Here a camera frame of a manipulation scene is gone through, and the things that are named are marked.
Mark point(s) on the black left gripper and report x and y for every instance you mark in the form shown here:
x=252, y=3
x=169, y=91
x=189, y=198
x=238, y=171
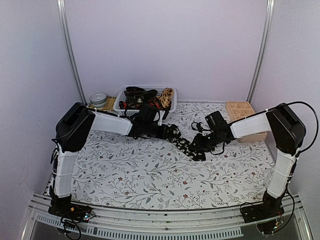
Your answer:
x=165, y=133

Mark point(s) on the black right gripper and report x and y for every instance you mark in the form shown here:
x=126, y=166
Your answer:
x=200, y=145

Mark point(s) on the black white floral tie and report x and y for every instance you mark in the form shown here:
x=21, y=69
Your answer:
x=182, y=143

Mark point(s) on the white plastic basket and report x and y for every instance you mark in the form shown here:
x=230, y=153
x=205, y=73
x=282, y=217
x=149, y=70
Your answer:
x=128, y=113

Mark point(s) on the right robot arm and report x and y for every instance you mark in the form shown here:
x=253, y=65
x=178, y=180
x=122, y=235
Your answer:
x=288, y=132

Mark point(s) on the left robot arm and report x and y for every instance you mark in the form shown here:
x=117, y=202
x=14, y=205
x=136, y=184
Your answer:
x=71, y=135

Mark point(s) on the yellow beetle print tie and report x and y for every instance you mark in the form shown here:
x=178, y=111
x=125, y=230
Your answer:
x=166, y=98

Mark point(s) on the dark floral brown tie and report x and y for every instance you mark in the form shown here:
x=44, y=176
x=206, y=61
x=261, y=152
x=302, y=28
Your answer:
x=134, y=93

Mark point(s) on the red navy striped tie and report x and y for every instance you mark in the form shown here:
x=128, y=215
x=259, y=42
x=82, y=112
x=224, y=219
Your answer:
x=136, y=105

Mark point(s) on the woven bamboo mat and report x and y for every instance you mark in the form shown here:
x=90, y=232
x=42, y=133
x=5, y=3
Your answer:
x=109, y=105

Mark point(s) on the patterned ceramic bowl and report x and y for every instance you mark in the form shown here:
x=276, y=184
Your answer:
x=98, y=100

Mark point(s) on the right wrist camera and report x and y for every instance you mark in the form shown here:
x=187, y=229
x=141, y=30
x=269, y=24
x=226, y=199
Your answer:
x=197, y=126

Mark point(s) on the front aluminium rail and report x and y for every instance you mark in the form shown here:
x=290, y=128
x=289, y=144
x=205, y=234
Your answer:
x=221, y=223

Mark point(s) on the right aluminium frame post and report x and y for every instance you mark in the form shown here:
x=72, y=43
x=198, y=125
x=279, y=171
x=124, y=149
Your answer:
x=262, y=49

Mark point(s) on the aluminium frame post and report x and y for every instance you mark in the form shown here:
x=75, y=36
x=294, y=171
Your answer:
x=262, y=49
x=61, y=7

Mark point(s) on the left aluminium frame post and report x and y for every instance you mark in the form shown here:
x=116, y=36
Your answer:
x=61, y=7

